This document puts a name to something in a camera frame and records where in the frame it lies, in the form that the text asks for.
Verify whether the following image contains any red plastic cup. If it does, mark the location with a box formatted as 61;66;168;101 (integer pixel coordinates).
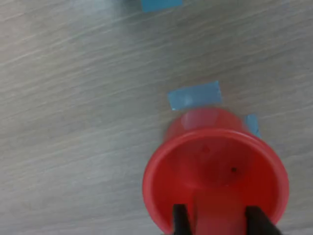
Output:
142;107;290;235

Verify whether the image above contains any small blue tape patch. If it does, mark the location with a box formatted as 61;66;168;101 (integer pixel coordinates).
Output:
167;80;223;111
140;0;183;13
244;114;262;139

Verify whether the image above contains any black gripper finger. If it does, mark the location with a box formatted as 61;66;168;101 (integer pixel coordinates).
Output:
172;203;193;235
244;206;282;235

